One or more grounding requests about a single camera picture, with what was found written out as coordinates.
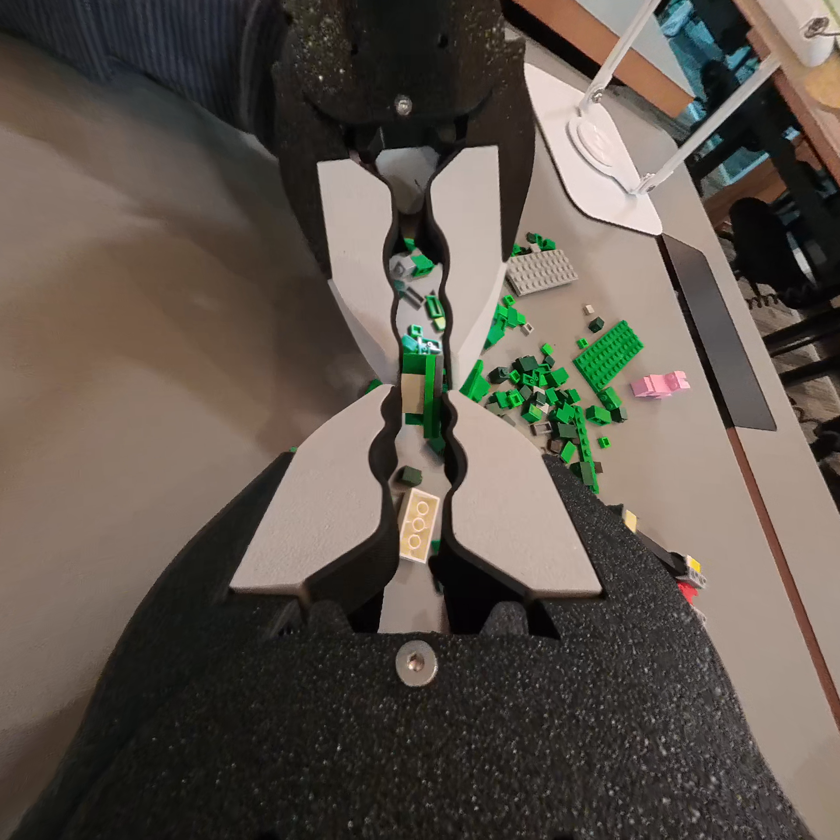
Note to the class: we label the white desk lamp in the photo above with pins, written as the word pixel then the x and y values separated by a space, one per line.
pixel 604 190

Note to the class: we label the green brick assembly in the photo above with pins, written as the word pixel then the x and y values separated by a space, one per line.
pixel 430 394

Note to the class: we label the black flat panel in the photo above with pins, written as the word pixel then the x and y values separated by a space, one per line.
pixel 715 328

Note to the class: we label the black tan brick vehicle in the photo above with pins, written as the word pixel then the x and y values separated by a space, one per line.
pixel 669 561

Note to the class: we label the brown wooden table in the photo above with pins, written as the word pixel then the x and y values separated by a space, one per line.
pixel 630 72

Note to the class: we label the grey studded plate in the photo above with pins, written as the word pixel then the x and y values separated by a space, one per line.
pixel 541 272

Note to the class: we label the grey desk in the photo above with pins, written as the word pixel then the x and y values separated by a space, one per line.
pixel 131 328

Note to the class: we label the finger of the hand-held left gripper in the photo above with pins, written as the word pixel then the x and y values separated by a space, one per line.
pixel 476 236
pixel 354 243

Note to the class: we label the tan two-by-three brick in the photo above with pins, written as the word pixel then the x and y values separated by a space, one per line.
pixel 420 525

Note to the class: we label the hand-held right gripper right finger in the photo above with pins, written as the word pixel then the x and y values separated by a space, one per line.
pixel 518 518

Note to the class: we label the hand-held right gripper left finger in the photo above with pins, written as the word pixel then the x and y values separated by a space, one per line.
pixel 308 518

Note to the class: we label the pile of small green bricks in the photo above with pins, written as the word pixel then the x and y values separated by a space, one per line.
pixel 551 400

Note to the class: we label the pink brick pig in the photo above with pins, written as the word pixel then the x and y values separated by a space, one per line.
pixel 659 385

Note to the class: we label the large green studded plate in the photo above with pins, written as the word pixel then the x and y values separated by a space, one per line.
pixel 609 358

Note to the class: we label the black office chair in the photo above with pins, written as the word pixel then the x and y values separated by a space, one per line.
pixel 768 243

